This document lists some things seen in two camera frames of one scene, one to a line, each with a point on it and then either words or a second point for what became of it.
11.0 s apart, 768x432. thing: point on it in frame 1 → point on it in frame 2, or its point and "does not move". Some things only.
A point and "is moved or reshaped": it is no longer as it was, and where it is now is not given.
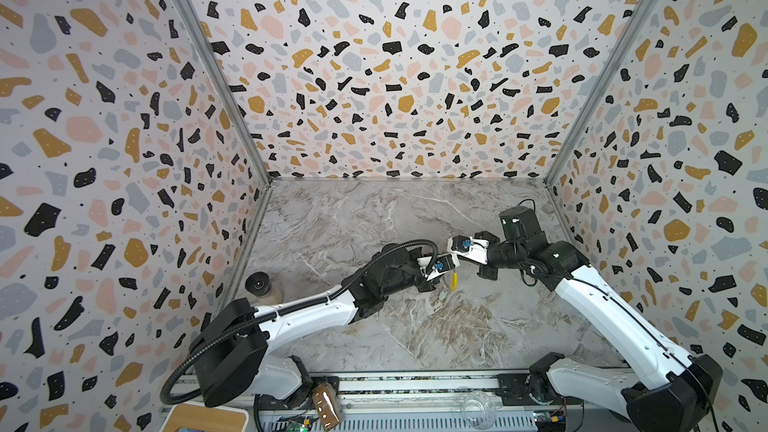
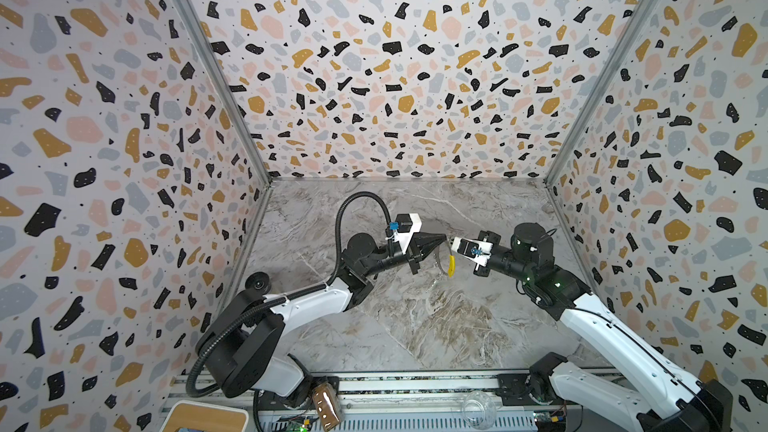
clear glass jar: [480, 408] does not move
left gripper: [428, 285] → [416, 255]
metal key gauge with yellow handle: [453, 286] is moved or reshaped
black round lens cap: [258, 283] does not move
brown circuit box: [327, 404] does not move
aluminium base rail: [410, 401] does not move
